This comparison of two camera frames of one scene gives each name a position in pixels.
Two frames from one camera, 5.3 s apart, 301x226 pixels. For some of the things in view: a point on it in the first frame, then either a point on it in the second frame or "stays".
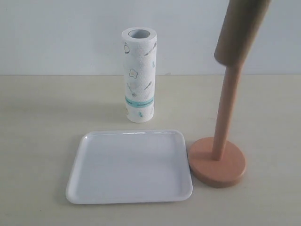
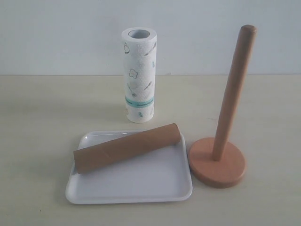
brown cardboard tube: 241,25 → 125,147
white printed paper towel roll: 139,49 stays
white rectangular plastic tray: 130,166 stays
